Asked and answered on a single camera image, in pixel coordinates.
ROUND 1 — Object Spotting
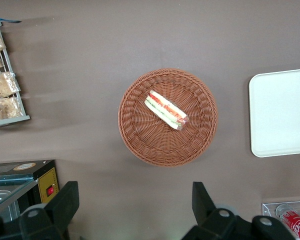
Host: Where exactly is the grey wire snack rack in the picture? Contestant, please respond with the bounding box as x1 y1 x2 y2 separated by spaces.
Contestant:
0 15 31 129

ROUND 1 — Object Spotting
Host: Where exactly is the black glass food warmer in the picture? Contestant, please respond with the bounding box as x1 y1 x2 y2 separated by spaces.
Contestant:
0 159 61 224

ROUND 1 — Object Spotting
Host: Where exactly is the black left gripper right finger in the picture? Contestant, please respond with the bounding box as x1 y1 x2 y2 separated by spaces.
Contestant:
191 181 299 240

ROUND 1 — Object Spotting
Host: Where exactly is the clear acrylic can holder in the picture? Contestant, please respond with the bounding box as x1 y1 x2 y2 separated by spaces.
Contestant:
261 199 300 227

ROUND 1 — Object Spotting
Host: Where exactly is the plastic-wrapped triangle sandwich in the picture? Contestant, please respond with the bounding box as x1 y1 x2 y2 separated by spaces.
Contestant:
143 90 189 131

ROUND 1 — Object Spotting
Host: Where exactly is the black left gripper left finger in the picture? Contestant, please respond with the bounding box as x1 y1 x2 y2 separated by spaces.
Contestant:
0 180 80 240

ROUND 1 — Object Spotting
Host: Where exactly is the round brown wicker basket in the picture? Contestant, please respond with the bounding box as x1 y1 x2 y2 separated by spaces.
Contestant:
117 68 219 168

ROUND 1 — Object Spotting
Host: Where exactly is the blue strap on rack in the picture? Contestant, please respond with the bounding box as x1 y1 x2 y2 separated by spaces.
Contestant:
0 16 23 24

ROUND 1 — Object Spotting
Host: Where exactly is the red cola can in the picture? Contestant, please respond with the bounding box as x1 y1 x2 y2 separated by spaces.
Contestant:
275 204 300 240

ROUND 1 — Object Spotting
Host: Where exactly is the white plastic tray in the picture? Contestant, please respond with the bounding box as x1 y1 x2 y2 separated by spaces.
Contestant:
248 67 300 158

